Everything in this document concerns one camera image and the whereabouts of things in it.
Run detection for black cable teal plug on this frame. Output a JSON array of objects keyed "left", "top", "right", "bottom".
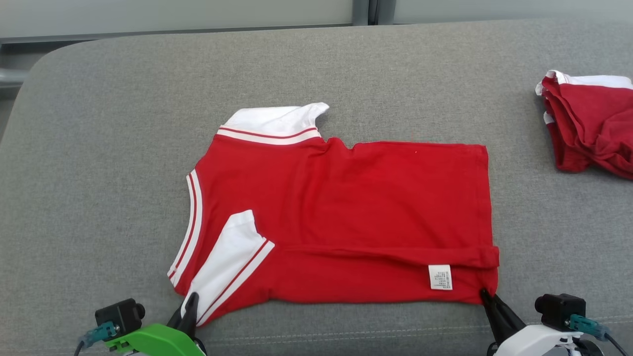
[
  {"left": 569, "top": 314, "right": 631, "bottom": 356},
  {"left": 74, "top": 321, "right": 121, "bottom": 356}
]

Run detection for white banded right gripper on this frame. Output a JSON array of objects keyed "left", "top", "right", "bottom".
[{"left": 480, "top": 288, "right": 585, "bottom": 356}]

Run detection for red shorts with white hem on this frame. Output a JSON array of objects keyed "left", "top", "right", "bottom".
[{"left": 535, "top": 70, "right": 633, "bottom": 180}]

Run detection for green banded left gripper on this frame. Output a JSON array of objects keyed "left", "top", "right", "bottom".
[{"left": 104, "top": 292, "right": 207, "bottom": 356}]

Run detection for red jersey with white trim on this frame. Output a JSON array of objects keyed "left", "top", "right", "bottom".
[{"left": 167, "top": 102, "right": 500, "bottom": 328}]

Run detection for right black cable teal plug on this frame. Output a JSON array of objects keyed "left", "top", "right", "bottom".
[{"left": 569, "top": 314, "right": 631, "bottom": 356}]

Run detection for left black cable teal plug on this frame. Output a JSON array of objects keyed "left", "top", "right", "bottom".
[{"left": 74, "top": 321, "right": 121, "bottom": 356}]

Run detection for dark grey baseboard strip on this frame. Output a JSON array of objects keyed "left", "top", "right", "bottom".
[{"left": 0, "top": 24, "right": 354, "bottom": 45}]

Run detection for grey chair base leg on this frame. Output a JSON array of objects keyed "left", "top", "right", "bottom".
[{"left": 0, "top": 68, "right": 29, "bottom": 89}]

